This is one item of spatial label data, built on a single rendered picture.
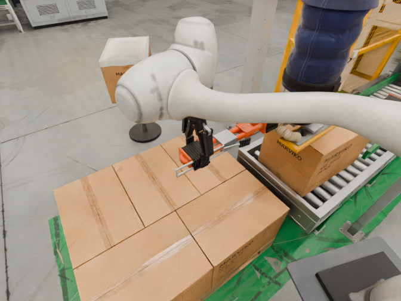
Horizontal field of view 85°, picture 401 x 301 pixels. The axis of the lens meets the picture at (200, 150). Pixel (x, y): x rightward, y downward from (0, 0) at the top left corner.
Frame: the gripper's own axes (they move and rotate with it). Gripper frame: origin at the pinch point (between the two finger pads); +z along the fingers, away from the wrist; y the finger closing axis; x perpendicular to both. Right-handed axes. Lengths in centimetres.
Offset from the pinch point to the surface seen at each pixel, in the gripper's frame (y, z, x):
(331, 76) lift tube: -9, -17, -55
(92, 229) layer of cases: 39, 67, 47
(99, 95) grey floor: 291, 122, -15
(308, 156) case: -9, 34, -69
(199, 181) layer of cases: 32, 67, -23
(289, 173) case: -3, 55, -69
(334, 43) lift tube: -7, -28, -52
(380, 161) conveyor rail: -31, 62, -139
